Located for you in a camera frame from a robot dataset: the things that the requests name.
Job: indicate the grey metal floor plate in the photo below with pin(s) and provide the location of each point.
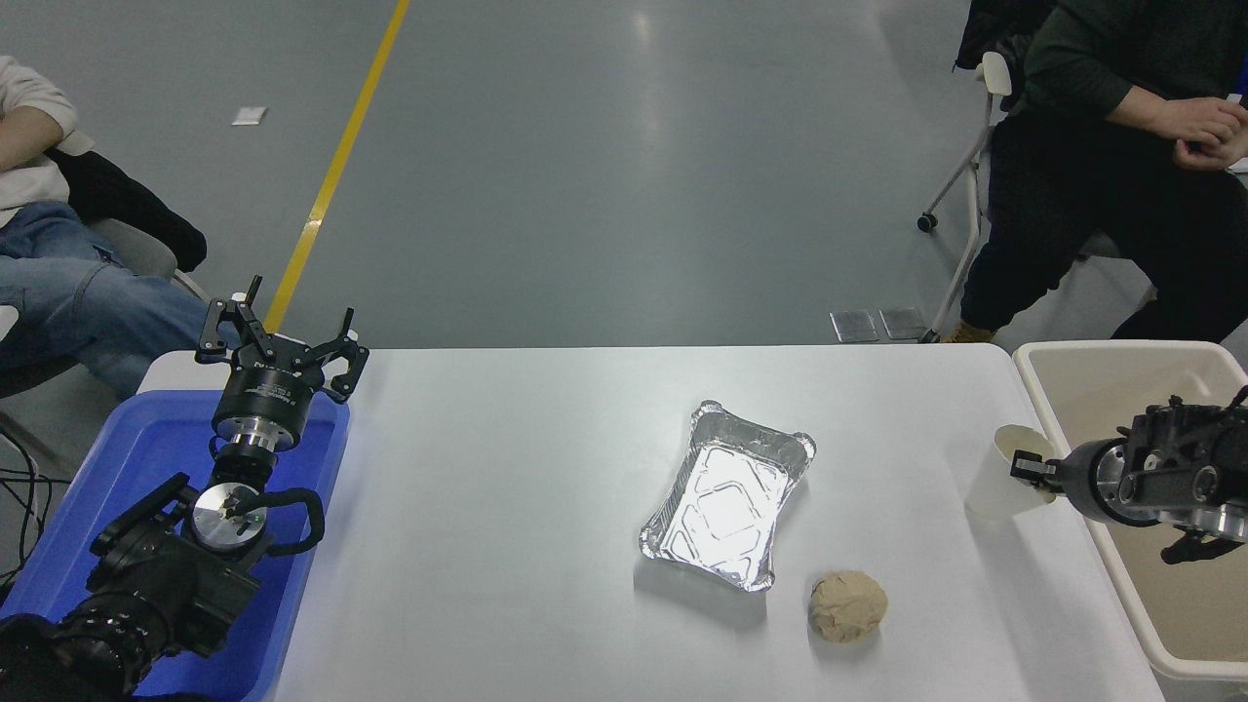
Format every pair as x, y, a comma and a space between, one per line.
902, 324
854, 326

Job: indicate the silver foil tray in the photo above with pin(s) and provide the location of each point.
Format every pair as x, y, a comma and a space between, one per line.
726, 497

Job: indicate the black garment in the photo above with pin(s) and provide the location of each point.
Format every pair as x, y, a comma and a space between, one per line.
994, 24
127, 205

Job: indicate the white wheeled chair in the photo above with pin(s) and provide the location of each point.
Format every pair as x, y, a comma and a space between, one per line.
996, 73

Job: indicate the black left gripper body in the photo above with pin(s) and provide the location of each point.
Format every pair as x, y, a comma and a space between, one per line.
265, 390

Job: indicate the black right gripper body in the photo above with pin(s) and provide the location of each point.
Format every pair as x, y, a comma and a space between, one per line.
1080, 478

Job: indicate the large pale bin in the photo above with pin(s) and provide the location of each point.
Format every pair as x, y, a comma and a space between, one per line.
1102, 390

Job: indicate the person's left hand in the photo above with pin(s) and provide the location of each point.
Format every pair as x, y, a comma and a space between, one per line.
1214, 158

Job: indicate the white paper cup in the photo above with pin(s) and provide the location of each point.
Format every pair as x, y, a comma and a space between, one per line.
994, 483

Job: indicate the blue plastic tray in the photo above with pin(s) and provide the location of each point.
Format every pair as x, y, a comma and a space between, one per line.
146, 448

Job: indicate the person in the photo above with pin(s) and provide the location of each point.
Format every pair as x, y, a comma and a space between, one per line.
88, 302
1092, 195

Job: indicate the white paper scrap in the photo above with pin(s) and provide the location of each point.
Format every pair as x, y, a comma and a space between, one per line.
249, 115

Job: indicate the person's bare forearm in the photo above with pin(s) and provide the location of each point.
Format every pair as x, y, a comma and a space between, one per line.
34, 136

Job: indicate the crumpled tan paper ball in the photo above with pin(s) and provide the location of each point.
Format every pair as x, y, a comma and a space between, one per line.
848, 606

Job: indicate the person's right hand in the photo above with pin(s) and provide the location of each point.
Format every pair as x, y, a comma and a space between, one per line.
1204, 122

